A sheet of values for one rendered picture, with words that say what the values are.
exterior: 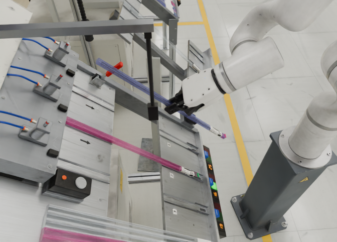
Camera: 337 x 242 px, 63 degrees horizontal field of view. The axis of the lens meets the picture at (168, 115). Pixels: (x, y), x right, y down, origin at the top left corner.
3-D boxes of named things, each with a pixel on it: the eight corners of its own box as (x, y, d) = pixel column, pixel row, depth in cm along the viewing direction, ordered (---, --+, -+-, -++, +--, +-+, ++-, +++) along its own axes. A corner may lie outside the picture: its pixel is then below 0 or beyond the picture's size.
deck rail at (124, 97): (186, 136, 111) (197, 129, 108) (186, 140, 109) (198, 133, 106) (-4, 33, 69) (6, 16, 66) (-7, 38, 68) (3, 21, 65)
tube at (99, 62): (222, 135, 96) (224, 134, 95) (223, 139, 95) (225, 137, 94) (96, 59, 67) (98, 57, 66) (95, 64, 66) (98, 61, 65)
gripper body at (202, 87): (212, 58, 74) (178, 78, 79) (219, 85, 68) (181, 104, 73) (224, 74, 79) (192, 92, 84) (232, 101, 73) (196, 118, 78)
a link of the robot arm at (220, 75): (218, 54, 73) (209, 59, 74) (225, 77, 67) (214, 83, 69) (232, 73, 78) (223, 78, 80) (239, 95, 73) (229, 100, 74)
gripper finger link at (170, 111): (182, 97, 77) (163, 107, 80) (184, 106, 75) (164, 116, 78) (189, 103, 79) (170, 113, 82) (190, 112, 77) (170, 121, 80)
